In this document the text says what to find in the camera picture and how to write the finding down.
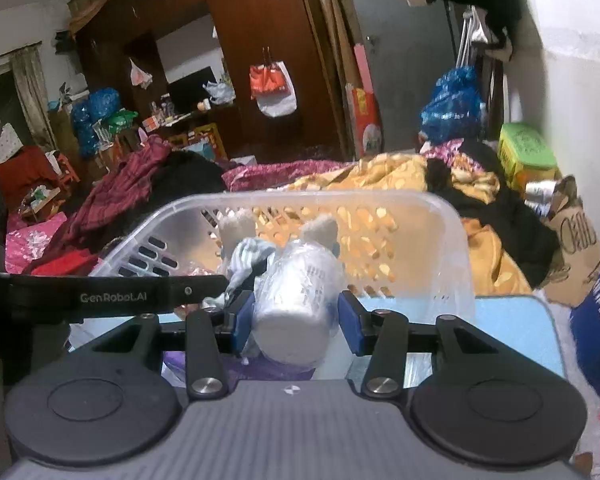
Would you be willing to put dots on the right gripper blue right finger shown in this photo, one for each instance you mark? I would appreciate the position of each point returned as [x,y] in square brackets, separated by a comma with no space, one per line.
[356,324]

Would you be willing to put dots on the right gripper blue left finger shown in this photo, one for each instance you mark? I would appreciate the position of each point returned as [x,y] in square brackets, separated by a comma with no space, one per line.
[242,310]

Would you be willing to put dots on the clear plastic bag with white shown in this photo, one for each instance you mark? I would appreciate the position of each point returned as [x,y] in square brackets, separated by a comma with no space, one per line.
[296,314]

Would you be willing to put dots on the clear plastic perforated basket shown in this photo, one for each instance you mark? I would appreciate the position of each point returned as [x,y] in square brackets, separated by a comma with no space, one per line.
[183,236]

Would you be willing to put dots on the yellow patterned blanket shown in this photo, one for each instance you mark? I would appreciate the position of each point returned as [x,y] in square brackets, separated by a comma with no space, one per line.
[416,227]

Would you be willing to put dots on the pink floral bedsheet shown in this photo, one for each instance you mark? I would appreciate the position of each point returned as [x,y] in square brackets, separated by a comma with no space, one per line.
[263,176]

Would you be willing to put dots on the maroon plaid cloth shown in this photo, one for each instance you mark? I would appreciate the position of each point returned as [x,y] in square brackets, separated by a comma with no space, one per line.
[117,193]

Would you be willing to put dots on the blue plastic bag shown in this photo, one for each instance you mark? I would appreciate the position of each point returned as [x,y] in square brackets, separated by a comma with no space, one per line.
[455,107]

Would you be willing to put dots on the brown paper bag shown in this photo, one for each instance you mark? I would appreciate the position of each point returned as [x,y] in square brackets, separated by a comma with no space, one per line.
[576,265]

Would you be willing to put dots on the green plastic box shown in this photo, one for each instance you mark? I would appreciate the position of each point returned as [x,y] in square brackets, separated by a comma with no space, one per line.
[525,156]

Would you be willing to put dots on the orange white hanging bag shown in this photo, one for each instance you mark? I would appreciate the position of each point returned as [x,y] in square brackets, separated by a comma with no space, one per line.
[271,87]

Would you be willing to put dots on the grey metal door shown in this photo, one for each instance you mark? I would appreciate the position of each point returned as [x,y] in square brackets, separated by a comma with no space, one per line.
[408,48]

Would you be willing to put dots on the dark red wooden wardrobe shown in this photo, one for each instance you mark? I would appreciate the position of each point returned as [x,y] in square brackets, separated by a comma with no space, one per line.
[118,49]

